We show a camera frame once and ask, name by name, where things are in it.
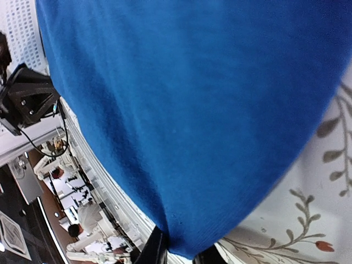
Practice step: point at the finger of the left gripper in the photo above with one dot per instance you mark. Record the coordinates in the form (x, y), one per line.
(32, 94)

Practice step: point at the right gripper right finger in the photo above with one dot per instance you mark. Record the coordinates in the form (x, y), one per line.
(209, 256)

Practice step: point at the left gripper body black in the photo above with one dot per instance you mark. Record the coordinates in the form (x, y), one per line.
(10, 116)

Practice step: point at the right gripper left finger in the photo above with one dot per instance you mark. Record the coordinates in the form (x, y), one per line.
(155, 250)

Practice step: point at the blue printed t-shirt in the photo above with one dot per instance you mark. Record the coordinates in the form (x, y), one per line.
(196, 108)

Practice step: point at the white plastic laundry basket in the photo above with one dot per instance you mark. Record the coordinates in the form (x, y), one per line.
(20, 25)

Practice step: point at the floral table mat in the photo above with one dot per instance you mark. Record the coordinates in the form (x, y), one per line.
(307, 217)

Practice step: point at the aluminium front rail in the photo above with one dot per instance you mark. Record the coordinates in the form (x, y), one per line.
(136, 225)

